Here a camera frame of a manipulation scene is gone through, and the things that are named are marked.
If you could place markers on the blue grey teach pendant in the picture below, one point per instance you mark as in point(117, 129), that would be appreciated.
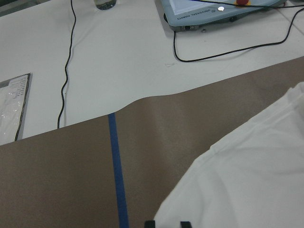
point(191, 15)

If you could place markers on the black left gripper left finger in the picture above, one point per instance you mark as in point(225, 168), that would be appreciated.
point(149, 224)

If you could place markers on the white long-sleeve printed shirt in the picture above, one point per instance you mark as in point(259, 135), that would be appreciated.
point(251, 178)

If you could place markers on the brown paper table mat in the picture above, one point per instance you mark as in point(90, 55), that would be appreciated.
point(115, 171)

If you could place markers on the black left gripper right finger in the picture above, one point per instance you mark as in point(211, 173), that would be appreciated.
point(185, 224)

